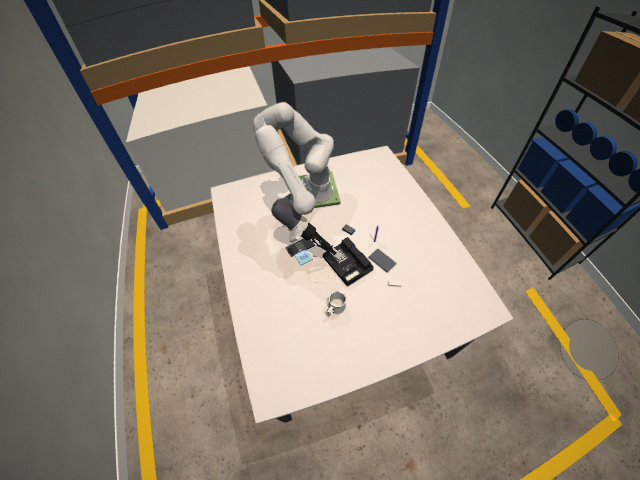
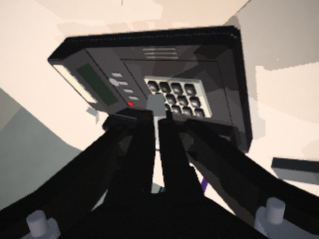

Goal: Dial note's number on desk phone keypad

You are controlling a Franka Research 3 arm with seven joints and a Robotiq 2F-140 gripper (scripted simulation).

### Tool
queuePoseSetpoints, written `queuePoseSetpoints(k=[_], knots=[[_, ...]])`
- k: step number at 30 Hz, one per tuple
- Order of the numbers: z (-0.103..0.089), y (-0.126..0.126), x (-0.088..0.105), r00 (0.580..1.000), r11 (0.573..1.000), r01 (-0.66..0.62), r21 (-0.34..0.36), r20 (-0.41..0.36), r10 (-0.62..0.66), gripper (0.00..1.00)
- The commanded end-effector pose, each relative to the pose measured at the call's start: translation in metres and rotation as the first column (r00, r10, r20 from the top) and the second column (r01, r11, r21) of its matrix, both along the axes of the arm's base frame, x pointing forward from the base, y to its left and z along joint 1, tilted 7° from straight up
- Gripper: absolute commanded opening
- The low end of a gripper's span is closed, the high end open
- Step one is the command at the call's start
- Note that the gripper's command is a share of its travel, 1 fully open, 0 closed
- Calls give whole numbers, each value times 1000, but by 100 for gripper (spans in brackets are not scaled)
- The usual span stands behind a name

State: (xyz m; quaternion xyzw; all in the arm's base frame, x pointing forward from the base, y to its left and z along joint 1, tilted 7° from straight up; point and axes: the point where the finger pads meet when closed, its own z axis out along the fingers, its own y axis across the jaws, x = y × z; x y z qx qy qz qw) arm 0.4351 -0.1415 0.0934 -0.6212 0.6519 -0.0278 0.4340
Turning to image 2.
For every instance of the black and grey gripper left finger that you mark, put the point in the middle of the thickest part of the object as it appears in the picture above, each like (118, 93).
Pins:
(121, 160)

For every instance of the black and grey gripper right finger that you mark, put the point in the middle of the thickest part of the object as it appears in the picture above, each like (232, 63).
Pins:
(274, 207)

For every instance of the black desk phone body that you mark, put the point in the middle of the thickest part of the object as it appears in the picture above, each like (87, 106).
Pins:
(199, 71)

